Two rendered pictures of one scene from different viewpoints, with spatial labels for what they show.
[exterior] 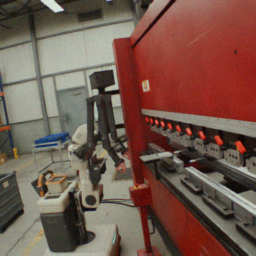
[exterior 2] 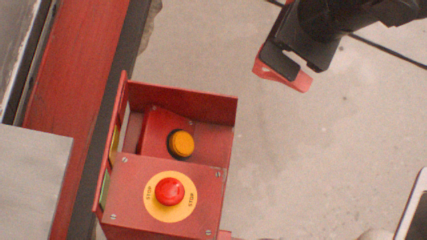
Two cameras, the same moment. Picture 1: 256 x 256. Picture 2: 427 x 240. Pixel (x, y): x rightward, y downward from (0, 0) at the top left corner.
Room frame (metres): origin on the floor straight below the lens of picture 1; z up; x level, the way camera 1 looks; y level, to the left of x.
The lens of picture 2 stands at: (2.45, 0.15, 1.77)
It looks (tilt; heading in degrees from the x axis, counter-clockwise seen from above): 68 degrees down; 196
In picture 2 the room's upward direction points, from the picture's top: 4 degrees clockwise
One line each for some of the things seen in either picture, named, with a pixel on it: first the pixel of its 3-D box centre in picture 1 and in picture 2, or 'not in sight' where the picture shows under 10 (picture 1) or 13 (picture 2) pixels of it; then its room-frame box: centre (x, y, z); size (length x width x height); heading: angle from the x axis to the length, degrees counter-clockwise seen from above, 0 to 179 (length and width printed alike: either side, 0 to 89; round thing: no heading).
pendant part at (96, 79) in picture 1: (104, 103); not in sight; (3.52, 0.29, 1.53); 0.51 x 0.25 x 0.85; 17
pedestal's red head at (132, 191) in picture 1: (139, 191); (169, 169); (2.14, 0.00, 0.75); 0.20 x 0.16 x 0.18; 10
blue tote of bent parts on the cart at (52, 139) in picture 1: (48, 142); not in sight; (5.14, 1.68, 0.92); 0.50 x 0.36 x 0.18; 84
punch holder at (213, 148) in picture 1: (218, 141); not in sight; (1.38, -0.48, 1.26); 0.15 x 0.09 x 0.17; 8
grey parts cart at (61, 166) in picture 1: (56, 160); not in sight; (5.31, 1.65, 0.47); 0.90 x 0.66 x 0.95; 174
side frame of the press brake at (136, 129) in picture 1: (158, 125); not in sight; (3.34, -0.37, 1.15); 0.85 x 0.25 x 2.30; 98
